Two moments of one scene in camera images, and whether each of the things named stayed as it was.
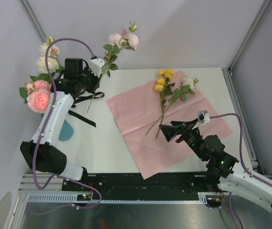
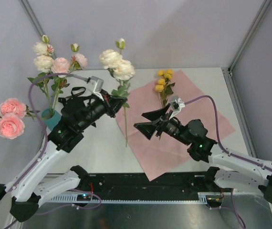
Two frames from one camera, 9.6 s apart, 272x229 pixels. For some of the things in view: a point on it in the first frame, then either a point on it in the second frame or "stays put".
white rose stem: (187, 86) → (122, 70)
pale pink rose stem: (116, 42) → (62, 66)
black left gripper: (87, 70) → (109, 103)
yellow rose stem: (164, 85) stays put
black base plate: (138, 186) stays put
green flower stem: (38, 91) → (10, 114)
